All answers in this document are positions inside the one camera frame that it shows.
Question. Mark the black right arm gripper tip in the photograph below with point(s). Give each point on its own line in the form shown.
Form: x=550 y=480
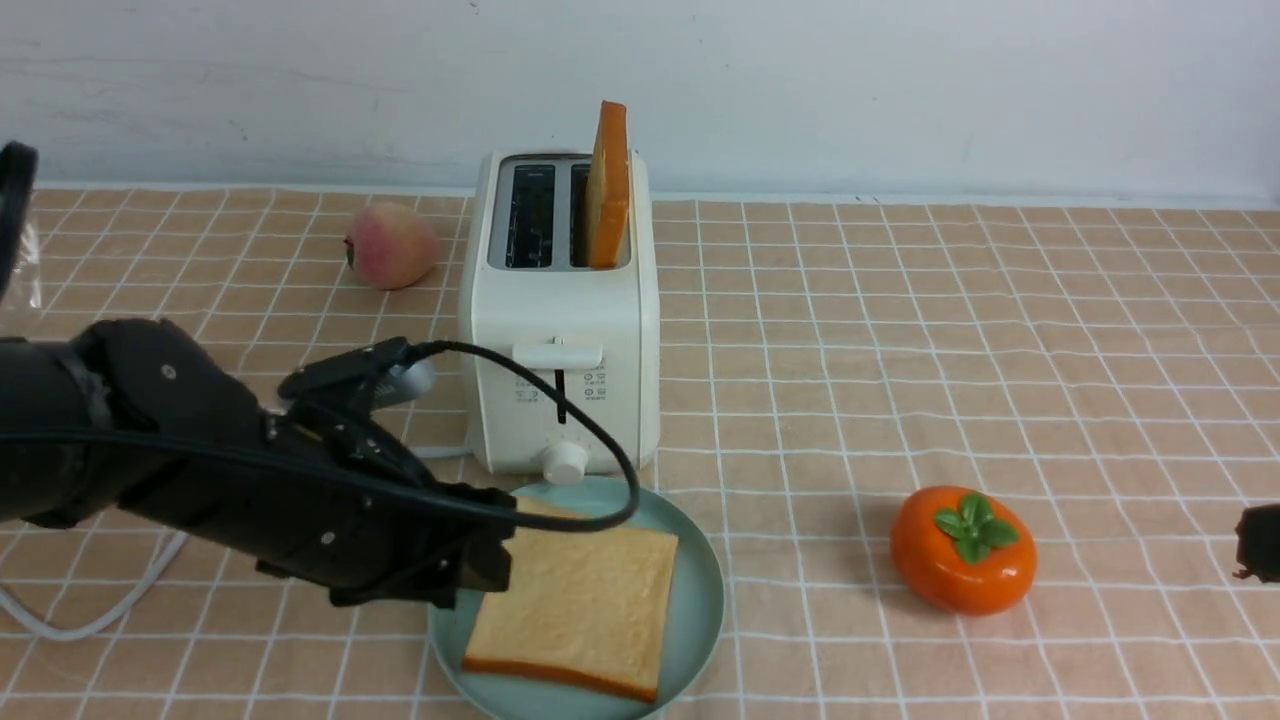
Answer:
x=1257 y=543

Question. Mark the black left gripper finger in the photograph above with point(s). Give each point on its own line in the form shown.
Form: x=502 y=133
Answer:
x=474 y=559

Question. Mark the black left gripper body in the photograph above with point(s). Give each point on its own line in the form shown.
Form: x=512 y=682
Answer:
x=342 y=507

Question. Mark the toast slice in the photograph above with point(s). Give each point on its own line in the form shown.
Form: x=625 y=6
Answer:
x=608 y=195
x=583 y=609

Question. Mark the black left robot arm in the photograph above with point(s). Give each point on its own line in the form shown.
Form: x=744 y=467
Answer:
x=140 y=376

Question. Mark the light green round plate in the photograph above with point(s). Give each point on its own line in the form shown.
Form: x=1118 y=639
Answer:
x=697 y=607

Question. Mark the pink peach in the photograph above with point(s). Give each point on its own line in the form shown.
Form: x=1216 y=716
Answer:
x=389 y=246

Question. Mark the white two-slot toaster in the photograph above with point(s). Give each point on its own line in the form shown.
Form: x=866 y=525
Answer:
x=594 y=335

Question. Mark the orange persimmon with green leaf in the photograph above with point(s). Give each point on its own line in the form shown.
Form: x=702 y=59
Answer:
x=962 y=551

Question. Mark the orange checkered tablecloth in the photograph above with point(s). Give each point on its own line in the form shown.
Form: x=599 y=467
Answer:
x=1110 y=374

